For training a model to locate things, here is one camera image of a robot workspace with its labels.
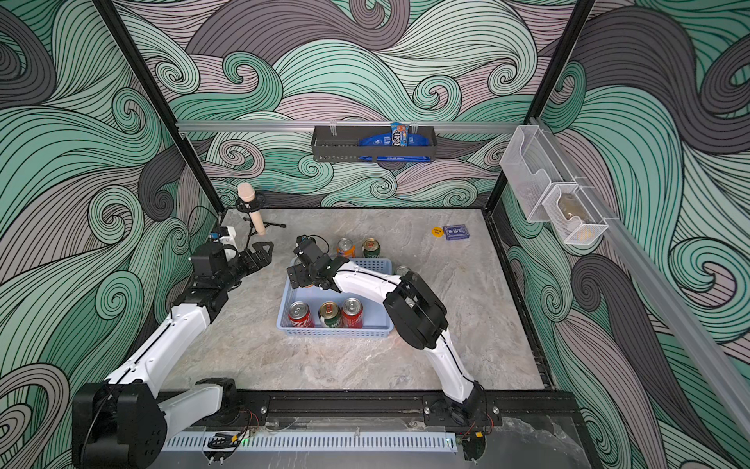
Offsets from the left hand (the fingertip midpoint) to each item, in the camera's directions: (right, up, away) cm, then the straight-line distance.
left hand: (260, 245), depth 82 cm
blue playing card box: (+65, +4, +28) cm, 71 cm away
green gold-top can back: (+32, -2, +13) cm, 35 cm away
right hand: (+11, -8, +10) cm, 17 cm away
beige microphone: (-6, +16, +3) cm, 17 cm away
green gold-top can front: (+20, -19, -3) cm, 28 cm away
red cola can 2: (+27, -19, -1) cm, 33 cm away
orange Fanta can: (+24, -2, +13) cm, 27 cm away
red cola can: (+12, -19, -3) cm, 23 cm away
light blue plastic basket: (+34, -24, +7) cm, 42 cm away
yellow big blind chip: (+59, +4, +32) cm, 67 cm away
